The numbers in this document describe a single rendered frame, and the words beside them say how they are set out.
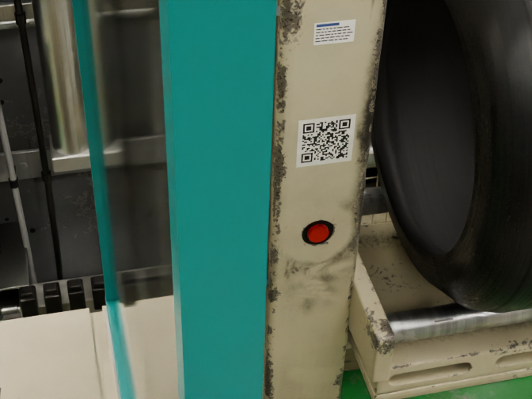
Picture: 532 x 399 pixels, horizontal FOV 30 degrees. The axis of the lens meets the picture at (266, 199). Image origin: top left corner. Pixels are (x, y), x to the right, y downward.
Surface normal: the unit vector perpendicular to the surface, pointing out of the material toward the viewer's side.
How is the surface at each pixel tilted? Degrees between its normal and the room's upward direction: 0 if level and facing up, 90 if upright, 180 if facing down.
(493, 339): 0
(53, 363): 0
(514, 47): 55
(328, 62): 90
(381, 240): 0
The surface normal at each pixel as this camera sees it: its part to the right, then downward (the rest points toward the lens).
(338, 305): 0.26, 0.65
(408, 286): 0.03, -0.76
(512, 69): -0.53, 0.00
